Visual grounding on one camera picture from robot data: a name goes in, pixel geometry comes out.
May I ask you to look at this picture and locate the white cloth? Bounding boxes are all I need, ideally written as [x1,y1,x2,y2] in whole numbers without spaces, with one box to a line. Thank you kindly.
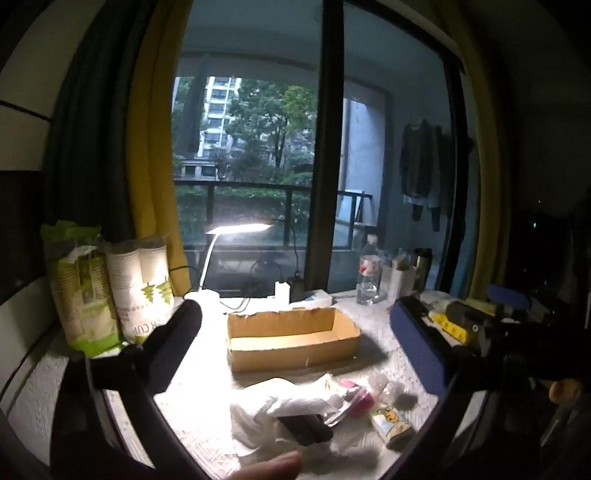
[229,394,379,468]

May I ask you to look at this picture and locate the white paper cup pack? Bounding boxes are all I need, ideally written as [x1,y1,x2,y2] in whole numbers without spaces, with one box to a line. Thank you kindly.
[105,234,175,344]

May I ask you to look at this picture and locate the flat white box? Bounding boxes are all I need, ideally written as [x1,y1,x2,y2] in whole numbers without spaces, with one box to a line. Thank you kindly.
[290,291,333,309]

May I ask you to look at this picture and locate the cardboard box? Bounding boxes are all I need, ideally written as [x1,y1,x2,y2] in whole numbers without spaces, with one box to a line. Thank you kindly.
[226,307,362,374]

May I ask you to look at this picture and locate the yellow packet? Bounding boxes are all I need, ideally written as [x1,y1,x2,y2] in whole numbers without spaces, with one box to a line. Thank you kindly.
[429,300,481,344]

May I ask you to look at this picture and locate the black soft item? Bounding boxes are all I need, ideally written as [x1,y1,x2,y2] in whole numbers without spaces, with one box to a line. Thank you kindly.
[277,413,334,447]

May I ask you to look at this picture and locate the printed tissue packet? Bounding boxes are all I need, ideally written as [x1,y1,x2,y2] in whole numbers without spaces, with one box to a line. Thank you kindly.
[368,404,415,449]

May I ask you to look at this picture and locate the hanging dark clothes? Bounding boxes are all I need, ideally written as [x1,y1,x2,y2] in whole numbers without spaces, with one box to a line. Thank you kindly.
[398,119,476,232]

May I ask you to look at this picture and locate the dark window frame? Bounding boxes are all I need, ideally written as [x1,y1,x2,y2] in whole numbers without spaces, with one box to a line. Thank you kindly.
[308,0,346,296]

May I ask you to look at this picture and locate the balcony metal rack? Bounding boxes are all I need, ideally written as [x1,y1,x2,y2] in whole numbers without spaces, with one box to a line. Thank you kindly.
[336,189,376,252]

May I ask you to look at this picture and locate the yellow curtain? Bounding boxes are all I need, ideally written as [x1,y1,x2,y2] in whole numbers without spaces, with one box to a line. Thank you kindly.
[127,0,195,296]
[438,0,513,301]

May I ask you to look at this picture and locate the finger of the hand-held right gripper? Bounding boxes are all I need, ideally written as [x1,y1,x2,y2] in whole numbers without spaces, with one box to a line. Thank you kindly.
[445,300,498,332]
[487,285,530,309]

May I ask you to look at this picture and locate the person's right hand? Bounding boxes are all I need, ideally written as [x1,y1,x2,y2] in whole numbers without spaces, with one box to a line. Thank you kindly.
[549,377,584,406]

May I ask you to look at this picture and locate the white desk lamp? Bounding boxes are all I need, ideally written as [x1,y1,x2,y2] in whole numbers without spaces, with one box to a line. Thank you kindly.
[184,220,272,320]

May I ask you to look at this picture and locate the dark green curtain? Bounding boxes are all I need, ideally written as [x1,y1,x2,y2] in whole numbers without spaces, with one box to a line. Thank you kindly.
[44,0,155,252]

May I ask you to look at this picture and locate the pink plush pouch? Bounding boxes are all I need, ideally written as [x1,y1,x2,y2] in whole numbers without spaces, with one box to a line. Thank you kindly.
[338,378,376,417]

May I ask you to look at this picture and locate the balcony railing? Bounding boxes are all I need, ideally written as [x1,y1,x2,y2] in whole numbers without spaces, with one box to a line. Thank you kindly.
[174,180,315,250]

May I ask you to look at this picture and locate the clear plastic bag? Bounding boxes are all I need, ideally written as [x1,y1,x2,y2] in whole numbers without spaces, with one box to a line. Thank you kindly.
[369,373,406,408]

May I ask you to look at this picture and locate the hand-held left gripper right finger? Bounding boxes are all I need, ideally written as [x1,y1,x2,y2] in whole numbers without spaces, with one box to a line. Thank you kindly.
[383,295,543,480]

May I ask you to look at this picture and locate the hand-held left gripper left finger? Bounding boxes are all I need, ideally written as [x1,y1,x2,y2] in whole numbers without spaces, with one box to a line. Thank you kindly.
[50,299,208,480]

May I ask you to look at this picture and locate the black cable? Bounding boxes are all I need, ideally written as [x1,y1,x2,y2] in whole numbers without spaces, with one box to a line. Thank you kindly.
[240,257,278,310]
[277,220,302,278]

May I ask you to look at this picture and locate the dark thermos flask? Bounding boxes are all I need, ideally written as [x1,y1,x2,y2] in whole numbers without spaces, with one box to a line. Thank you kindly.
[413,248,434,292]

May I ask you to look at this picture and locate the white perforated container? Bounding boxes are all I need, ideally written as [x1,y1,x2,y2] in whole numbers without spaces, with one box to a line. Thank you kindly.
[390,262,416,298]

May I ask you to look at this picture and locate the clear water bottle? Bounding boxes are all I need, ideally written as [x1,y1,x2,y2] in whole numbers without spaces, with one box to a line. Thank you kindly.
[355,234,384,305]

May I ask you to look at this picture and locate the green paper cup pack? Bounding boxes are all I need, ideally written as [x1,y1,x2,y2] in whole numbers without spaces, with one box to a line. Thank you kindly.
[41,220,123,358]

